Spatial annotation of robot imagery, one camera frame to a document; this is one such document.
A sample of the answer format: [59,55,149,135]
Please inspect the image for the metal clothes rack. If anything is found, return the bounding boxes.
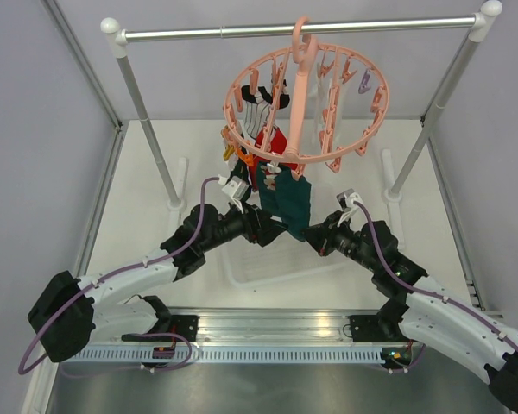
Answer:
[100,1,502,210]

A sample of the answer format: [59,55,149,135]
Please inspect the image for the purple clothes peg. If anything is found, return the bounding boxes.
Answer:
[357,68,371,95]

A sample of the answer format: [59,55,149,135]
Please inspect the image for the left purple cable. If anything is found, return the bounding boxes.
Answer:
[17,175,222,380]

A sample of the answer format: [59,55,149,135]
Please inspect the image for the teal sock front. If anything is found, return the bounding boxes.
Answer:
[275,169,312,242]

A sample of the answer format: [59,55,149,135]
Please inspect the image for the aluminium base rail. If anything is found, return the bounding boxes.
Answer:
[170,307,376,347]

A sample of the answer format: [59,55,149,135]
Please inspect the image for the pink round clip hanger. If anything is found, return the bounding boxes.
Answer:
[221,35,389,179]

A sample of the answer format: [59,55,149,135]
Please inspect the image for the green patterned sock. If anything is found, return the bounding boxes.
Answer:
[229,159,253,191]

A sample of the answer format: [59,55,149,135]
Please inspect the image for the red sock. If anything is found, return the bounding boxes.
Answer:
[249,127,297,195]

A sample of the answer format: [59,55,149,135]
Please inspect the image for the white slotted cable duct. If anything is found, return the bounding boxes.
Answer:
[68,345,385,364]

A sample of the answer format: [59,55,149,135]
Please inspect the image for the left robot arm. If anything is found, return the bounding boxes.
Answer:
[28,204,287,362]

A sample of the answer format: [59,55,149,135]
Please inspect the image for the black white striped sock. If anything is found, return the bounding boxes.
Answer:
[237,85,274,141]

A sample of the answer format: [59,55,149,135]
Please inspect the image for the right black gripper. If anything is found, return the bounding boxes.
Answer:
[297,210,378,273]

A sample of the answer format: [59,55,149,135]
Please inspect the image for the teal reindeer sock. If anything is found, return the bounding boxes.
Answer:
[256,162,293,224]

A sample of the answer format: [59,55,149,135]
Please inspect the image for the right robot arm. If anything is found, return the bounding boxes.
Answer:
[304,212,518,413]

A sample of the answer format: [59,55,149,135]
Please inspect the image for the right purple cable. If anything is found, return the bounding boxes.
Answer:
[353,200,518,359]

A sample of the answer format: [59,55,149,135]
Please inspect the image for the white plastic basket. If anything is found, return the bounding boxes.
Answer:
[217,232,346,288]

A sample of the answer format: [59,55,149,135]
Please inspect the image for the purple cable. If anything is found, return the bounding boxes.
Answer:
[353,200,518,359]
[17,175,222,380]

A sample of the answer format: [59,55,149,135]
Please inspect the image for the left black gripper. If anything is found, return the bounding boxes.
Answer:
[200,197,288,253]

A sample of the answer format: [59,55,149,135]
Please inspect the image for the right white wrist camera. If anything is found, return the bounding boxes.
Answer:
[336,188,363,226]

